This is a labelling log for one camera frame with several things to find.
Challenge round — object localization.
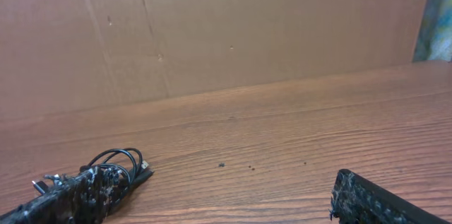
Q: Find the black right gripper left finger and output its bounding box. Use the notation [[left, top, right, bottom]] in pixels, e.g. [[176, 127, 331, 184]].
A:
[[1, 167, 122, 224]]

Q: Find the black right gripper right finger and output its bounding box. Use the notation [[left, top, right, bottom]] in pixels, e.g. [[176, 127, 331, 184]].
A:
[[329, 169, 449, 224]]

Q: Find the black USB cable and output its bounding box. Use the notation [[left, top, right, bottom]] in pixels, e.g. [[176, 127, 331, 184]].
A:
[[31, 147, 155, 214]]

